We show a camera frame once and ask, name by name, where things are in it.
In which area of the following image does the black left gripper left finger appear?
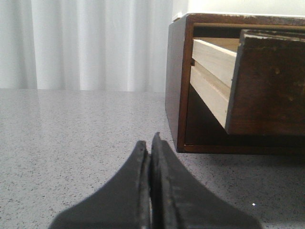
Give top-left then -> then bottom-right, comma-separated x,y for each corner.
50,141 -> 150,229

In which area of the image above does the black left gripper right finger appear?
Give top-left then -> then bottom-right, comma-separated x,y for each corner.
151,133 -> 261,229

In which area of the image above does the dark wooden drawer cabinet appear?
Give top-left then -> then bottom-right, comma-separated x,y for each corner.
165,13 -> 305,155

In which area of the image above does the white pleated curtain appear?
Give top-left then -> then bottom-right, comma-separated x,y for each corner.
0,0 -> 173,92

